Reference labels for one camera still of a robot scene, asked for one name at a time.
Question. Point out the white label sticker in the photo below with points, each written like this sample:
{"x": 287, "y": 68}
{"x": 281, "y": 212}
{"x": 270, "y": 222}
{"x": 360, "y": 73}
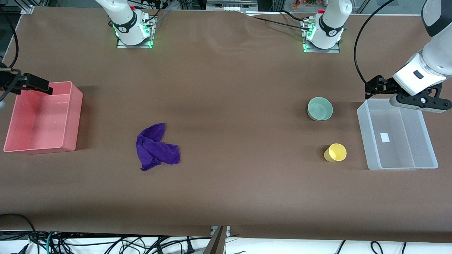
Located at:
{"x": 385, "y": 137}

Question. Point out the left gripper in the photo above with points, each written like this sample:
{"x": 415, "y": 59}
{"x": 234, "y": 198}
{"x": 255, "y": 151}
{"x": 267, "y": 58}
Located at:
{"x": 387, "y": 85}

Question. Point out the aluminium frame corner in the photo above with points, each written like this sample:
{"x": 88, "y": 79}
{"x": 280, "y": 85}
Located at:
{"x": 27, "y": 9}

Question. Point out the pink plastic bin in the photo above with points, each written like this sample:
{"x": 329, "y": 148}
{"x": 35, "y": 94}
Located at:
{"x": 42, "y": 120}

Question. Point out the yellow cup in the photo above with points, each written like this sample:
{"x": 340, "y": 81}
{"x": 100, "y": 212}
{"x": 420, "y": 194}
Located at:
{"x": 336, "y": 152}

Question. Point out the grey box behind table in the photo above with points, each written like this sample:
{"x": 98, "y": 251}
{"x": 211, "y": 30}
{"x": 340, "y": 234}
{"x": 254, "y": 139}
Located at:
{"x": 231, "y": 4}

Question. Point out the pale green bowl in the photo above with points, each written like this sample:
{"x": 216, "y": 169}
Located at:
{"x": 320, "y": 108}

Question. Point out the purple cloth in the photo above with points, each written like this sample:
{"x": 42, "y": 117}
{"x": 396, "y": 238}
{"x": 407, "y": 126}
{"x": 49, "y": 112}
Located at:
{"x": 155, "y": 148}

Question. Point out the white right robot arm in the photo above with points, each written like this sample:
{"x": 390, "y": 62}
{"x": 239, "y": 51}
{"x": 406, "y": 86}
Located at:
{"x": 128, "y": 30}

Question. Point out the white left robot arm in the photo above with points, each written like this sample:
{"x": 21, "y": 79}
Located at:
{"x": 330, "y": 30}

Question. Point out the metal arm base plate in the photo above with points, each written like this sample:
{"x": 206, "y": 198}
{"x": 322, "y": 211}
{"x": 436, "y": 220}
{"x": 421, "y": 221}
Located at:
{"x": 319, "y": 50}
{"x": 136, "y": 44}

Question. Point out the clear plastic bin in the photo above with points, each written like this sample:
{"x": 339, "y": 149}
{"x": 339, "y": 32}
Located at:
{"x": 397, "y": 137}

